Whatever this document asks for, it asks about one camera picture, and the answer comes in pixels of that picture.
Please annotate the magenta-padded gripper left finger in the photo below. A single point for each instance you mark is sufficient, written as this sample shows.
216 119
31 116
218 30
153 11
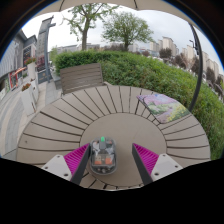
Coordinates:
58 166

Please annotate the tall thin-crowned tree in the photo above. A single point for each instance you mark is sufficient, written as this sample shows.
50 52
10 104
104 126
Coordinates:
85 30

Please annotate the transparent computer mouse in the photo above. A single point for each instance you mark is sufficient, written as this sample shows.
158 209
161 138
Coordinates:
103 156

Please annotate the brown slatted wooden chair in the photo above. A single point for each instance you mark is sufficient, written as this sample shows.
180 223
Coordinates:
81 77

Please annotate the distant apartment buildings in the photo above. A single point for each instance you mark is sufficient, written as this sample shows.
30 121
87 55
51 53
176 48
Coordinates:
166 45

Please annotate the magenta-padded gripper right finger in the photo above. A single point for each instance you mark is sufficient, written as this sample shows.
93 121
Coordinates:
163 165

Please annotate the grey sign pylon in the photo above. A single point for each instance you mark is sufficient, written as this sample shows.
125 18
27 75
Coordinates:
42 50

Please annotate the flower landscape print mouse pad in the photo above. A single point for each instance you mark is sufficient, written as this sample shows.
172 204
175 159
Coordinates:
163 107

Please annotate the small white flower planter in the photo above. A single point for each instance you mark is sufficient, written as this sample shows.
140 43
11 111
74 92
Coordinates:
31 70

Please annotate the grey storefront building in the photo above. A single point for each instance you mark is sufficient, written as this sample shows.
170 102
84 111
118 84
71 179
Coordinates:
13 56

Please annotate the round-crowned green tree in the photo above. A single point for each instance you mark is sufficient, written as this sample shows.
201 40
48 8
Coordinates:
126 28

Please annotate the large white flower planter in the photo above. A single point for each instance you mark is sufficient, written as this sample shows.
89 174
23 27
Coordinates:
28 100

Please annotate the curved black parasol pole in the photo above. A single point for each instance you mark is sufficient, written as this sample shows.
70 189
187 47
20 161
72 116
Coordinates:
199 73

